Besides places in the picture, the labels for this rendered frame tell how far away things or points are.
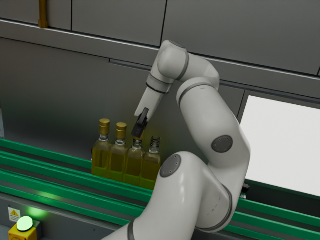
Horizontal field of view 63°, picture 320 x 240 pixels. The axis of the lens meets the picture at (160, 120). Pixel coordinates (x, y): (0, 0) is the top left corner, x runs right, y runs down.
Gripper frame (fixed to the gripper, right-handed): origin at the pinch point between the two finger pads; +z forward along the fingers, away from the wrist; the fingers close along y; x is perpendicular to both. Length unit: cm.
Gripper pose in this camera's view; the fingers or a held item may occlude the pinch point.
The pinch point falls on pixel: (139, 128)
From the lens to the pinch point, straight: 84.5
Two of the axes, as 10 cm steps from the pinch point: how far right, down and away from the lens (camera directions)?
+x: 9.0, 4.3, -0.1
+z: -3.9, 8.2, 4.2
